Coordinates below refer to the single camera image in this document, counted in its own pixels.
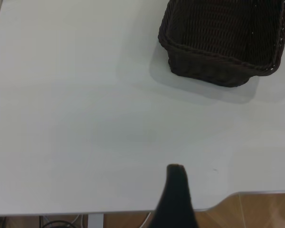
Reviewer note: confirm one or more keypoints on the black wicker basket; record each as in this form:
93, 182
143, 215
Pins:
218, 31

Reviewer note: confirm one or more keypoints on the white table leg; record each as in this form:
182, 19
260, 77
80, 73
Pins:
95, 221

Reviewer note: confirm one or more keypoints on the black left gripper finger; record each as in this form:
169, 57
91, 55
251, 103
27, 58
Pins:
175, 202

